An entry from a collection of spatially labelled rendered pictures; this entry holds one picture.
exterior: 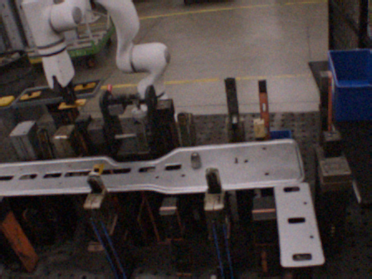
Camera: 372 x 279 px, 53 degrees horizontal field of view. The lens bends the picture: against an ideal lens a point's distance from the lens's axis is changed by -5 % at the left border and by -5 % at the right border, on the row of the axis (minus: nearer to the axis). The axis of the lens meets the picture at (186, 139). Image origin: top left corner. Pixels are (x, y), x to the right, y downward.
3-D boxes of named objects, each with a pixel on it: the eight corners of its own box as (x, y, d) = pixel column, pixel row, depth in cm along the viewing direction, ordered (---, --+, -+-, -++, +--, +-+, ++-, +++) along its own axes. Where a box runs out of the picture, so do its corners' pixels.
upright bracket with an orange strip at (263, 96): (266, 198, 148) (256, 80, 121) (266, 196, 149) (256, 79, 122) (273, 198, 147) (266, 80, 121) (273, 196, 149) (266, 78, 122)
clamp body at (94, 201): (109, 284, 126) (73, 211, 107) (117, 256, 136) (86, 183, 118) (134, 285, 124) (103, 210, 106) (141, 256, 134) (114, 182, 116)
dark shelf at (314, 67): (360, 210, 95) (362, 202, 93) (307, 67, 169) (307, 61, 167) (442, 203, 91) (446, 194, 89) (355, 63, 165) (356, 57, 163)
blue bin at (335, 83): (335, 121, 125) (336, 86, 118) (327, 80, 149) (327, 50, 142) (385, 120, 120) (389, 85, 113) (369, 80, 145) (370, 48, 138)
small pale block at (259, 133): (260, 206, 145) (253, 124, 125) (260, 200, 148) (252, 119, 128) (269, 206, 144) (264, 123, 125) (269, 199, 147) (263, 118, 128)
